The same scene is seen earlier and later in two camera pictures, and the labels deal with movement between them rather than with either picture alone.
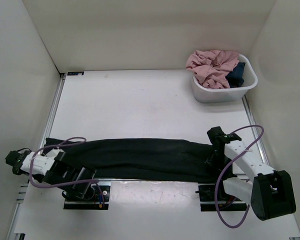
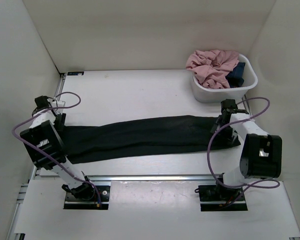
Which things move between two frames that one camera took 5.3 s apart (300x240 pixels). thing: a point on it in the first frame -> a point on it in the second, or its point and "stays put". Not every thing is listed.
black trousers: x=143 y=159 -> x=101 y=141
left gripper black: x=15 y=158 -> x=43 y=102
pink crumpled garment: x=210 y=67 stays put
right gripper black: x=218 y=166 -> x=216 y=126
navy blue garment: x=234 y=77 stays put
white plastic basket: x=225 y=95 stays put
